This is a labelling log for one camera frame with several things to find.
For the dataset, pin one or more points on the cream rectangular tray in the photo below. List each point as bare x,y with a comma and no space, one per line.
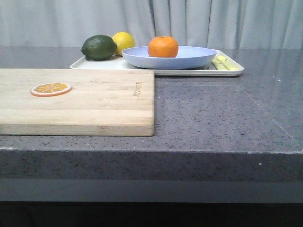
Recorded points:
119,63

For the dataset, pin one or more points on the wooden cutting board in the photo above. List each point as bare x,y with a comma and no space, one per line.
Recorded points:
101,103

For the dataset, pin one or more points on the yellow utensil on tray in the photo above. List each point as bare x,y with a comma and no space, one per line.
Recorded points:
227,64

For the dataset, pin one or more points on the light blue round plate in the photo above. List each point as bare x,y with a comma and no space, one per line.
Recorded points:
188,57

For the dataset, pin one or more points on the green lime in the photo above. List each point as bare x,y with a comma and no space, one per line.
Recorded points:
99,47

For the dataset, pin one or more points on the yellow lemon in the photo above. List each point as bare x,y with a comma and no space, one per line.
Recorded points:
123,41

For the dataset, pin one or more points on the grey curtain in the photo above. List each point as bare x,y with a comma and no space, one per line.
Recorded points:
232,24

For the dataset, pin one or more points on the orange slice piece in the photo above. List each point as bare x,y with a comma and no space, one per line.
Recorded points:
51,89

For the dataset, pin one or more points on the whole orange fruit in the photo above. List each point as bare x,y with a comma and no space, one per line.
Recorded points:
163,46

